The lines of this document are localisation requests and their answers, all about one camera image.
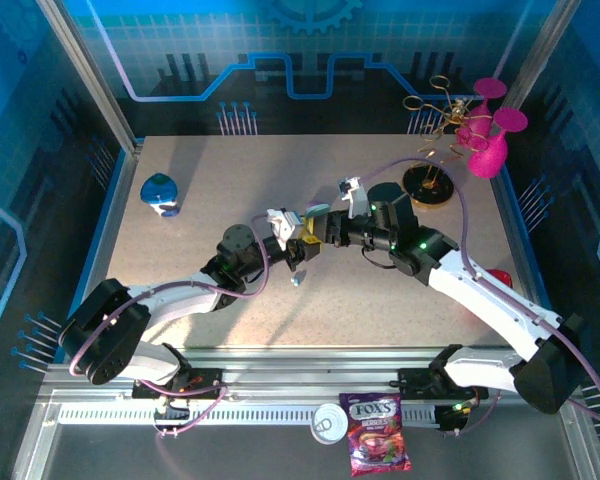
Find blue white figurine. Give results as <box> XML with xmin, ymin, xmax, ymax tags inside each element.
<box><xmin>139</xmin><ymin>172</ymin><xmax>180</xmax><ymax>219</ymax></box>

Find pink stemmed glass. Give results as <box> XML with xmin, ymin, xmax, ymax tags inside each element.
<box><xmin>467</xmin><ymin>107</ymin><xmax>530</xmax><ymax>180</ymax></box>
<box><xmin>454</xmin><ymin>77</ymin><xmax>509</xmax><ymax>154</ymax></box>

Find red plastic object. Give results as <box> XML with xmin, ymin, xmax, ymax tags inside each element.
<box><xmin>484</xmin><ymin>268</ymin><xmax>514</xmax><ymax>289</ymax></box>

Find purple Fox's candy bag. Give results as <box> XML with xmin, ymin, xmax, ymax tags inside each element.
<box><xmin>338</xmin><ymin>392</ymin><xmax>413</xmax><ymax>477</ymax></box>

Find black controller box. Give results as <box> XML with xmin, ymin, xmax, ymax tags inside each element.
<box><xmin>434</xmin><ymin>403</ymin><xmax>474</xmax><ymax>434</ymax></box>

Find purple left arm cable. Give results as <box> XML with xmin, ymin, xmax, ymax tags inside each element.
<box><xmin>68</xmin><ymin>214</ymin><xmax>274</xmax><ymax>440</ymax></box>

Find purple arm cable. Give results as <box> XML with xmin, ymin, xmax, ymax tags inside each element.
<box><xmin>357</xmin><ymin>157</ymin><xmax>600</xmax><ymax>436</ymax></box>
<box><xmin>68</xmin><ymin>214</ymin><xmax>274</xmax><ymax>440</ymax></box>

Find gold wire glass rack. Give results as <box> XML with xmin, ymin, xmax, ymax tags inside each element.
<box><xmin>400</xmin><ymin>74</ymin><xmax>486</xmax><ymax>209</ymax></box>

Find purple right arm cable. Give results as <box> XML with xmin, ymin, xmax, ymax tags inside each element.
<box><xmin>357</xmin><ymin>157</ymin><xmax>600</xmax><ymax>436</ymax></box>

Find aluminium frame rail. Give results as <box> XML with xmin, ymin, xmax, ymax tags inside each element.
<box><xmin>39</xmin><ymin>347</ymin><xmax>581</xmax><ymax>401</ymax></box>

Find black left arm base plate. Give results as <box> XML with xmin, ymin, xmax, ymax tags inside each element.
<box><xmin>131</xmin><ymin>367</ymin><xmax>226</xmax><ymax>401</ymax></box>

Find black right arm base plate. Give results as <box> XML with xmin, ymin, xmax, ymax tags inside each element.
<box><xmin>397</xmin><ymin>367</ymin><xmax>490</xmax><ymax>401</ymax></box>

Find white slotted cable duct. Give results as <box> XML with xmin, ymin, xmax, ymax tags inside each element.
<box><xmin>57</xmin><ymin>403</ymin><xmax>444</xmax><ymax>427</ymax></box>

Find aluminium frame post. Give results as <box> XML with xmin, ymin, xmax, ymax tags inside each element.
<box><xmin>502</xmin><ymin>0</ymin><xmax>584</xmax><ymax>111</ymax></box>
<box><xmin>34</xmin><ymin>0</ymin><xmax>141</xmax><ymax>154</ymax></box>

